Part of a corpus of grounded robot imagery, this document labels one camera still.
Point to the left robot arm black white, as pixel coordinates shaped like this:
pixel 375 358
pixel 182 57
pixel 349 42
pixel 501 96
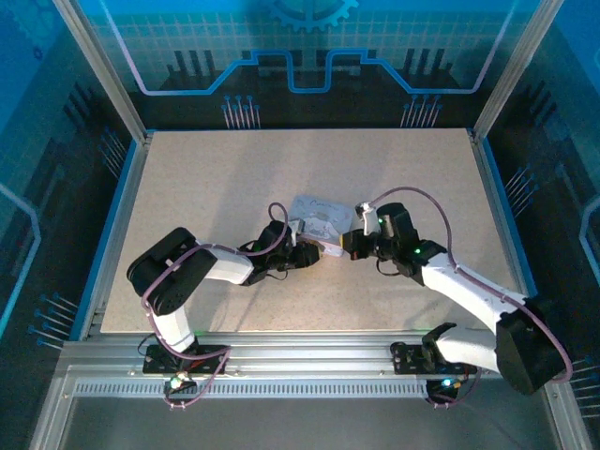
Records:
pixel 173 272

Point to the aluminium frame post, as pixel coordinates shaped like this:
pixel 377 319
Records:
pixel 513 70
pixel 100 70

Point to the aluminium table edge rail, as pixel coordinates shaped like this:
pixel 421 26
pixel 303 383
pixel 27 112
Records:
pixel 304 351

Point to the lit connector board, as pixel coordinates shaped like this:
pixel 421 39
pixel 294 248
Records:
pixel 176 382
pixel 445 384

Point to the lit left connector board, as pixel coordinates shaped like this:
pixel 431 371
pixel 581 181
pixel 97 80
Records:
pixel 176 382

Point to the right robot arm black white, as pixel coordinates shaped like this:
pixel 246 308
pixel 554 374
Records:
pixel 469 286

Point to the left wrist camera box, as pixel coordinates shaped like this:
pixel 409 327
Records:
pixel 295 230

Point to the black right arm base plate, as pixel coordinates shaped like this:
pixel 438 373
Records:
pixel 408 358

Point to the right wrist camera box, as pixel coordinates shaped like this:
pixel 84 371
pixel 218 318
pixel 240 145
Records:
pixel 368 218

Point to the clear plastic bag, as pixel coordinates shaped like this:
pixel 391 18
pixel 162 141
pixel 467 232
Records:
pixel 321 215

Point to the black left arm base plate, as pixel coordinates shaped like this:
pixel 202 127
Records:
pixel 154 363

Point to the lit right connector board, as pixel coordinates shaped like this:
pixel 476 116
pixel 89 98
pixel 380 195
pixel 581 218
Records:
pixel 445 384

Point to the aluminium side rail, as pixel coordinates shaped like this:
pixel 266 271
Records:
pixel 499 211
pixel 124 211

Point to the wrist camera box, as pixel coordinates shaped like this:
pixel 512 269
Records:
pixel 368 218
pixel 295 230

